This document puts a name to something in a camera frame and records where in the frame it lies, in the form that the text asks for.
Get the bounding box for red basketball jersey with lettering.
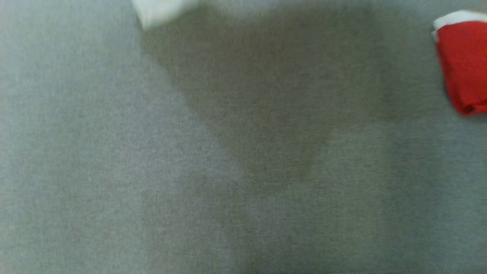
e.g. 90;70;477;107
131;0;202;30

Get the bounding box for large grey sofa seat cushion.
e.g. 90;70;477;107
0;0;487;274

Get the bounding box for red shorts with white waistband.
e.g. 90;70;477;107
431;11;487;117

